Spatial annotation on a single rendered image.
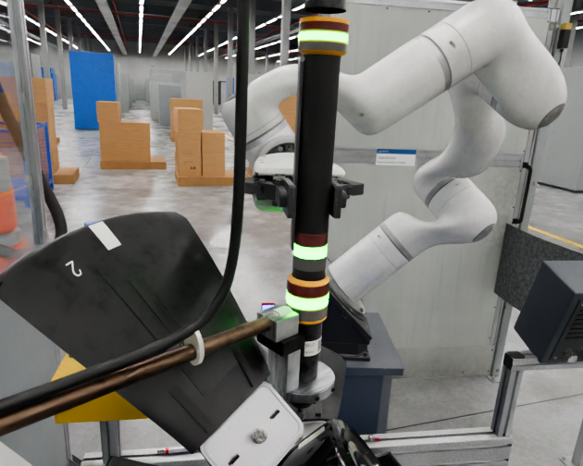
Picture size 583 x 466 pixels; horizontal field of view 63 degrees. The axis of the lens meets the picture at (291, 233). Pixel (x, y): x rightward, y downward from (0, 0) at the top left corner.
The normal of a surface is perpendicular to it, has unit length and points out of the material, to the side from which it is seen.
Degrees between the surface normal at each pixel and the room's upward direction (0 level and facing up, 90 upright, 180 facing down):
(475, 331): 90
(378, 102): 87
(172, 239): 36
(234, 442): 47
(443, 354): 90
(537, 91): 97
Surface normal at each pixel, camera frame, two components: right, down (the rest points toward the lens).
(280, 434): 0.39, -0.45
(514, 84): -0.06, 0.55
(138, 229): 0.55, -0.65
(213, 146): 0.29, 0.29
